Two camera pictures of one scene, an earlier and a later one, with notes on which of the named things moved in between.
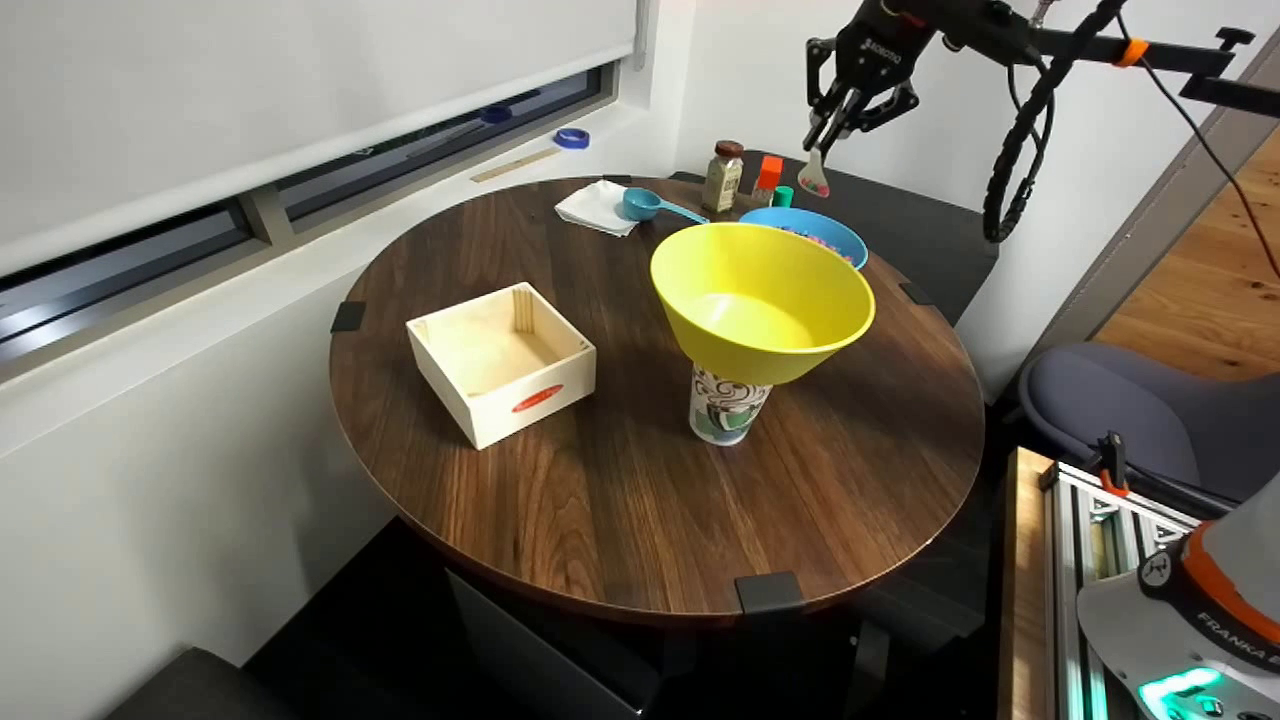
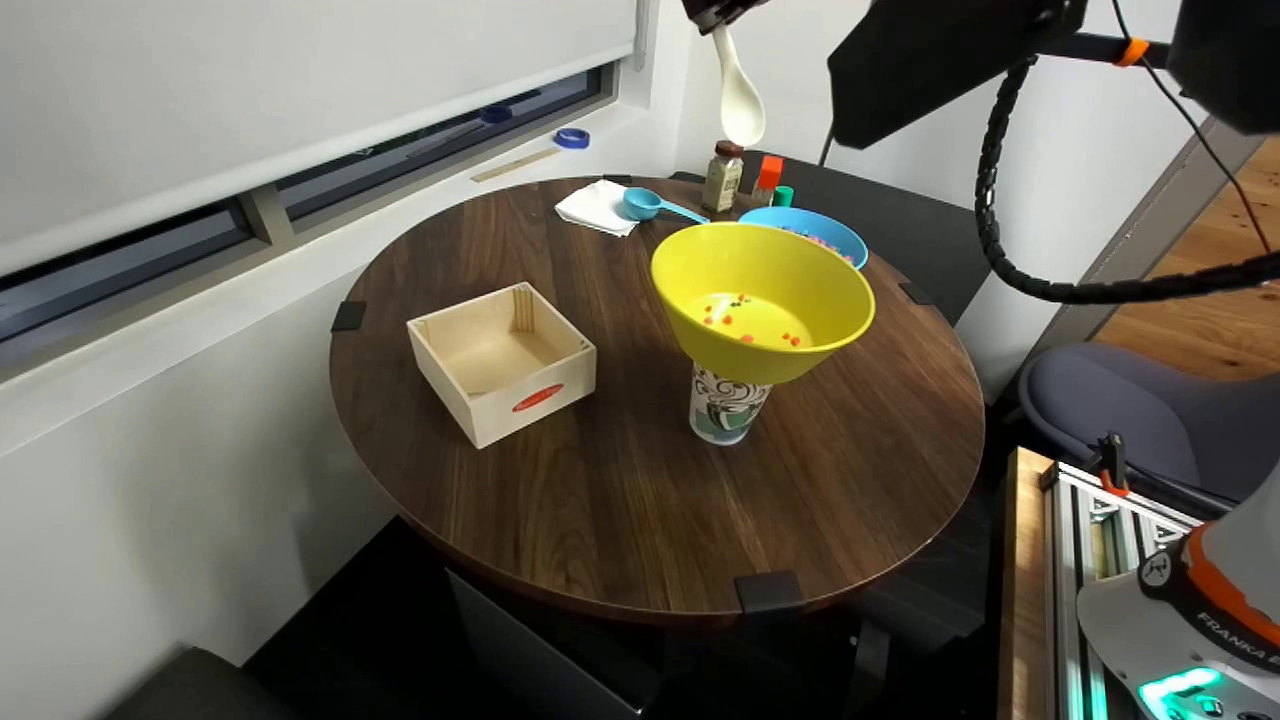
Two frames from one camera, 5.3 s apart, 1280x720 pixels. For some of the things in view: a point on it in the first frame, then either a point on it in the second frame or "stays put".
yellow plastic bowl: (759, 301) stays put
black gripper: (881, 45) -> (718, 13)
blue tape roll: (569, 138) stays put
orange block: (769, 171) stays put
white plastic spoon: (814, 178) -> (743, 114)
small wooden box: (503, 362) stays put
